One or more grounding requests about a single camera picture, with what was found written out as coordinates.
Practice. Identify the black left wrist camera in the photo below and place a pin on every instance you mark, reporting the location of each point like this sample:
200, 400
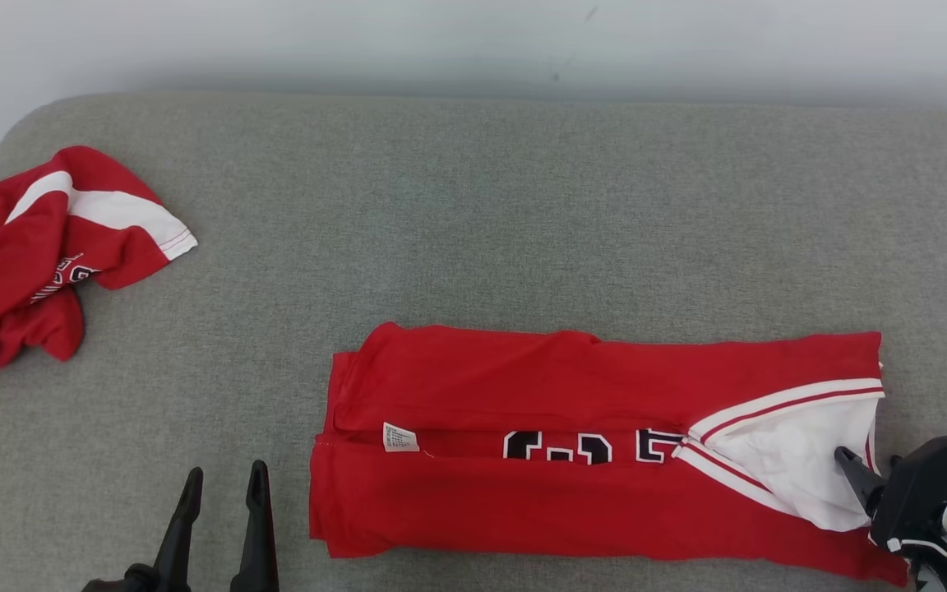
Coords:
124, 580

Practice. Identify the red shorts white stripe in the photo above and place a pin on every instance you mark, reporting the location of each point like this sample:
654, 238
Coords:
5, 288

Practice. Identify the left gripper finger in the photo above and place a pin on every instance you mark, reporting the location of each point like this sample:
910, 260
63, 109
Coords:
179, 534
258, 543

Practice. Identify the red basketball jersey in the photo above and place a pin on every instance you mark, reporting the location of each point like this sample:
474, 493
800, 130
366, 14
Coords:
523, 510

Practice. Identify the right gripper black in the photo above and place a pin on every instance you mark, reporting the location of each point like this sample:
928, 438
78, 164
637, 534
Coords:
917, 501

